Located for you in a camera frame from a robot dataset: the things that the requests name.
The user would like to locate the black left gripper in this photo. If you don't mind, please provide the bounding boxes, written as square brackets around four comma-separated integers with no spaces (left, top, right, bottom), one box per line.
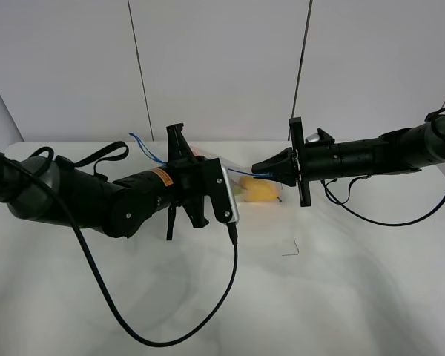
[111,125,223,241]

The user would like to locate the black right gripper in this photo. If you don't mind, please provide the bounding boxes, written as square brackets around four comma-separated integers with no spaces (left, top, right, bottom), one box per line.
[251,117,378,207]

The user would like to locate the clear blue-zip file bag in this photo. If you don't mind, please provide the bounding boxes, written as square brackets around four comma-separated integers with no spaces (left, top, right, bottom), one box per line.
[129,133,283,206]

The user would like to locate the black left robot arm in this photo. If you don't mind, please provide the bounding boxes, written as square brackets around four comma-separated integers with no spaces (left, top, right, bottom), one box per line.
[0,124,239,241]

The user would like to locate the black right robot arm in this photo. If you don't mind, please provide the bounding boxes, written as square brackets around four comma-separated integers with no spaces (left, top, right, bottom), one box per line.
[251,108,445,207]

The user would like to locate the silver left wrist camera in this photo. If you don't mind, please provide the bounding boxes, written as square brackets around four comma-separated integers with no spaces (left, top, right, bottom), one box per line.
[205,159,240,225]

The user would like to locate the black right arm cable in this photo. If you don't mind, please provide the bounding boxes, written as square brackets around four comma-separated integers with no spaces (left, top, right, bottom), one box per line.
[320,166,445,227]

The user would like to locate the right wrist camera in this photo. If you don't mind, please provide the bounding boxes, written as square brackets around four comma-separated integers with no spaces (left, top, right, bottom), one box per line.
[305,128,335,147]

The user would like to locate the black left camera cable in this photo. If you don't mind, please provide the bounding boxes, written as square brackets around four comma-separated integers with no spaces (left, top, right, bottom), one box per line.
[0,146,240,348]

